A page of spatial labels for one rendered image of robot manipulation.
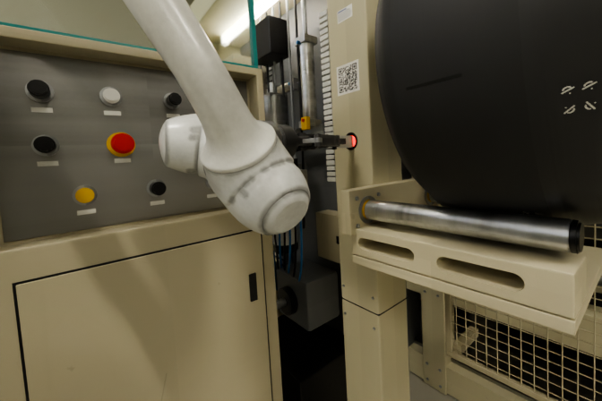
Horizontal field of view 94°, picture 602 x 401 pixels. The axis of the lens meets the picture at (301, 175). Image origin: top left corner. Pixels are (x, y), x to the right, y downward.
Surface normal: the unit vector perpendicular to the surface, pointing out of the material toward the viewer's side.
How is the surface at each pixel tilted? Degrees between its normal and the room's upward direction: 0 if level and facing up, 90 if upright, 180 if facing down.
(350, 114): 90
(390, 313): 90
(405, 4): 82
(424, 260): 90
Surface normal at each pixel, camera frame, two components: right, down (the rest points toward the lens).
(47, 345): 0.62, 0.01
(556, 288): -0.78, 0.08
